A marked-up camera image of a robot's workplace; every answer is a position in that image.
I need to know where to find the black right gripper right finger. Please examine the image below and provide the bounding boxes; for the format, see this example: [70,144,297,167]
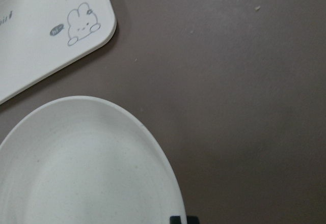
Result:
[186,215,200,224]

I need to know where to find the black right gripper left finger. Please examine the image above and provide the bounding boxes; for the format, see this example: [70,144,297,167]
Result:
[170,216,181,224]

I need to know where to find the cream round plate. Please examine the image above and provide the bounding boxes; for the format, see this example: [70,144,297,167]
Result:
[1,96,186,223]

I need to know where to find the cream rabbit tray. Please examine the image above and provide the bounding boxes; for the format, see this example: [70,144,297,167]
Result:
[1,0,117,102]

